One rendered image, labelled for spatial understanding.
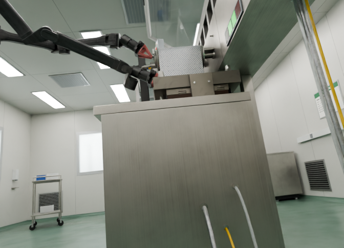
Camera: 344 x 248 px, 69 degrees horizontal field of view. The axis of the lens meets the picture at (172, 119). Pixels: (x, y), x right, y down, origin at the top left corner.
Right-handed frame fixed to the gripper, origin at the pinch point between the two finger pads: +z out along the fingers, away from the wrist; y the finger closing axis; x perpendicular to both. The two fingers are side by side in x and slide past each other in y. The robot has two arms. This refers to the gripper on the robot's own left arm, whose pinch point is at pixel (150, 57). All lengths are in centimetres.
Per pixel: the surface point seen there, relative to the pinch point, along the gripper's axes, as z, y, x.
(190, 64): 22.2, 7.1, 6.2
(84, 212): -43, -545, -253
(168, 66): 12.5, 6.7, -1.4
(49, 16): -181, -170, 31
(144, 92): 3.7, -26.9, -14.2
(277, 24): 46, 44, 26
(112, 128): 13, 35, -46
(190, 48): 16.8, 5.9, 14.4
